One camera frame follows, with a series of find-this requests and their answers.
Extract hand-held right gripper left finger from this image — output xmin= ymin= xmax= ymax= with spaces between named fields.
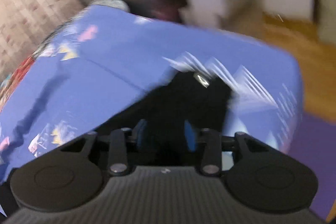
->
xmin=61 ymin=119 xmax=147 ymax=176

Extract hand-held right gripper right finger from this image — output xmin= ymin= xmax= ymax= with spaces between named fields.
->
xmin=184 ymin=121 xmax=268 ymax=176

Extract blue printed bedsheet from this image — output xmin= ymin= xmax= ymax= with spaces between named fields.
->
xmin=0 ymin=5 xmax=303 ymax=186

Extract black pants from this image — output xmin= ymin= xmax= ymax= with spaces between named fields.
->
xmin=92 ymin=71 xmax=235 ymax=161

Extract purple mat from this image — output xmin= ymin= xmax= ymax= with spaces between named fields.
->
xmin=287 ymin=112 xmax=336 ymax=223

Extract red patterned blanket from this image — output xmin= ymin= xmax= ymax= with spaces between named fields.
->
xmin=0 ymin=55 xmax=38 ymax=111

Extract dark cloth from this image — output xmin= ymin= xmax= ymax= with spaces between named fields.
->
xmin=127 ymin=0 xmax=191 ymax=24

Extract white cloth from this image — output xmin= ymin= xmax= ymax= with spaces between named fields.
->
xmin=180 ymin=0 xmax=238 ymax=29

